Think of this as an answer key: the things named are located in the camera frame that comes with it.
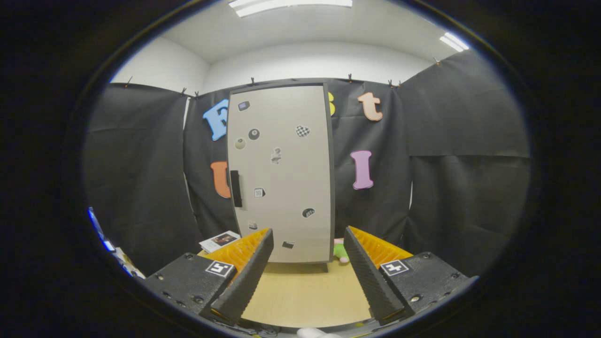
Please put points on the small ceiling light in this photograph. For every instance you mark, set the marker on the small ceiling light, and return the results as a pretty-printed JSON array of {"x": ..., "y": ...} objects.
[{"x": 454, "y": 42}]

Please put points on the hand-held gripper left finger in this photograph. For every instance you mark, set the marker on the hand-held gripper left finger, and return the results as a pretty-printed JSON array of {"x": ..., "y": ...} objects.
[{"x": 244, "y": 281}]

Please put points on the blue lit screen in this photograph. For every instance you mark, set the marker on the blue lit screen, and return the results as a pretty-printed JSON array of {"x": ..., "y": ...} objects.
[{"x": 99, "y": 230}]

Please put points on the white patterned object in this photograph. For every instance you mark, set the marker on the white patterned object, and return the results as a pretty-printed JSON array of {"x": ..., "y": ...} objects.
[{"x": 129, "y": 265}]

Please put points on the grey shoe cabinet door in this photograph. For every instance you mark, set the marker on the grey shoe cabinet door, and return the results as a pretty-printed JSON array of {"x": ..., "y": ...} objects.
[{"x": 286, "y": 188}]

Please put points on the grey shoe cabinet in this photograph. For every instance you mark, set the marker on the grey shoe cabinet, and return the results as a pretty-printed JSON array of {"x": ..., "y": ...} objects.
[{"x": 332, "y": 178}]

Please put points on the pink plush toy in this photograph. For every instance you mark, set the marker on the pink plush toy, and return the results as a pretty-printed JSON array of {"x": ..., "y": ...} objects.
[{"x": 340, "y": 253}]

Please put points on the black backdrop cloth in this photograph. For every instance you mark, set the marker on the black backdrop cloth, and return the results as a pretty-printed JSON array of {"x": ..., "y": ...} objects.
[{"x": 141, "y": 155}]

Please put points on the long ceiling light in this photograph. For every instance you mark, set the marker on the long ceiling light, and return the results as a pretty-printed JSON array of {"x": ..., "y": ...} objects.
[{"x": 281, "y": 5}]

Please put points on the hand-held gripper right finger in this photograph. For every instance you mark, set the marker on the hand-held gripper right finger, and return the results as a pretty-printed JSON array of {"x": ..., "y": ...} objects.
[{"x": 371, "y": 281}]

